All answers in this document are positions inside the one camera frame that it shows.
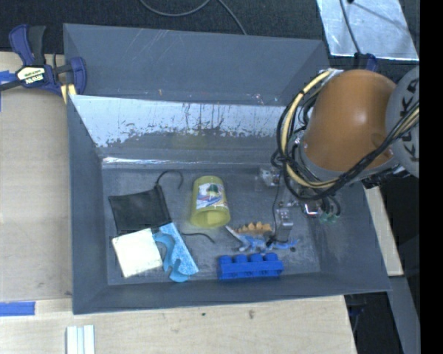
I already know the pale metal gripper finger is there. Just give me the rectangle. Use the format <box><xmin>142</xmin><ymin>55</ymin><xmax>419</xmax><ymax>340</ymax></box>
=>
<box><xmin>275</xmin><ymin>207</ymin><xmax>295</xmax><ymax>241</ymax></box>
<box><xmin>258</xmin><ymin>165</ymin><xmax>282</xmax><ymax>190</ymax></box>

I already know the blue and orange toy dinosaur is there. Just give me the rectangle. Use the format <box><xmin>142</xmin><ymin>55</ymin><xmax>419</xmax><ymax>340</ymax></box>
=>
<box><xmin>224</xmin><ymin>221</ymin><xmax>301</xmax><ymax>254</ymax></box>

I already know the blue toy building brick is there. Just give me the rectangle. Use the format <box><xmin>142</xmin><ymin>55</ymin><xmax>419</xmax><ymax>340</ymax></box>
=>
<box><xmin>216</xmin><ymin>252</ymin><xmax>285</xmax><ymax>282</ymax></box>

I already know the yellow printed plastic cup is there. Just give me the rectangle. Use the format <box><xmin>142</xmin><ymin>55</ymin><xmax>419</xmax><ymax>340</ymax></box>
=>
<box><xmin>188</xmin><ymin>175</ymin><xmax>232</xmax><ymax>229</ymax></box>

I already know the blue speckled sponge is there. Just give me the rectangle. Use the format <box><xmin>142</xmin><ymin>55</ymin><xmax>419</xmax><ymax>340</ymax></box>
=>
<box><xmin>157</xmin><ymin>222</ymin><xmax>200</xmax><ymax>277</ymax></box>

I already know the light blue curved plastic piece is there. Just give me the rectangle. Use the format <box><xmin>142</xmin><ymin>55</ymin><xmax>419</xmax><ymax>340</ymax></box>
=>
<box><xmin>152</xmin><ymin>232</ymin><xmax>190</xmax><ymax>284</ymax></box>

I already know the grey metal bin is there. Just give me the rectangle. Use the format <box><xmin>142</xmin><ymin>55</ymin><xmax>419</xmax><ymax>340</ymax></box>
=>
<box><xmin>62</xmin><ymin>22</ymin><xmax>393</xmax><ymax>316</ymax></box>

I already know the pale yellow square sponge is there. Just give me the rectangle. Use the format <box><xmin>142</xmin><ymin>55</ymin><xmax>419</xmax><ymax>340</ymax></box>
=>
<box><xmin>111</xmin><ymin>227</ymin><xmax>165</xmax><ymax>280</ymax></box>

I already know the pale wood board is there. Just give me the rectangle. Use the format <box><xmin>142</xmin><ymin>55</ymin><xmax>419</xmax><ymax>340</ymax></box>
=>
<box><xmin>0</xmin><ymin>52</ymin><xmax>75</xmax><ymax>304</ymax></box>

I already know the black cylinder on white bracket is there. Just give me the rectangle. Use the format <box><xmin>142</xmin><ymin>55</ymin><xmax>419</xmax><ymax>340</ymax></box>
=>
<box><xmin>361</xmin><ymin>164</ymin><xmax>411</xmax><ymax>190</ymax></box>

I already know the thin black cord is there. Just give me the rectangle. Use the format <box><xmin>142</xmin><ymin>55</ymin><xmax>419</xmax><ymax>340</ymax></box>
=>
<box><xmin>179</xmin><ymin>232</ymin><xmax>216</xmax><ymax>245</ymax></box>

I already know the black drawstring pouch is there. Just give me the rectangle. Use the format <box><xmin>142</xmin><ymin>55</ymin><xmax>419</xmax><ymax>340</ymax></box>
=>
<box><xmin>107</xmin><ymin>170</ymin><xmax>185</xmax><ymax>236</ymax></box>

